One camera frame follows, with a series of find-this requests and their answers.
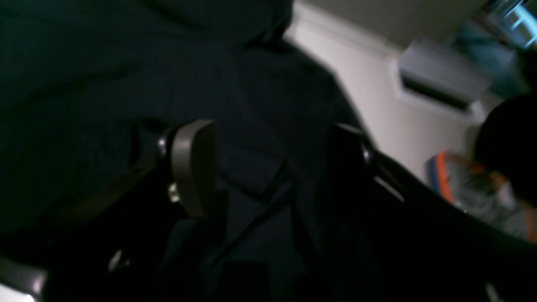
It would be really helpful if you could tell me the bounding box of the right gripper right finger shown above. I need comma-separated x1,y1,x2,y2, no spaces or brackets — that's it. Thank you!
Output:
327,124,536,302

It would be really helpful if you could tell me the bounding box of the black object at edge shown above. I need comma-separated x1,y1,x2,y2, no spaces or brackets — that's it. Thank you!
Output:
474,92,537,205

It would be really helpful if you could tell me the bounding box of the black T-shirt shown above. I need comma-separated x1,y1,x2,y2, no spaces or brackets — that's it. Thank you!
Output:
0,0,420,302

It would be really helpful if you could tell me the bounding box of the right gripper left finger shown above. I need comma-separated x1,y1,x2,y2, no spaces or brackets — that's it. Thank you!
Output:
0,119,217,302

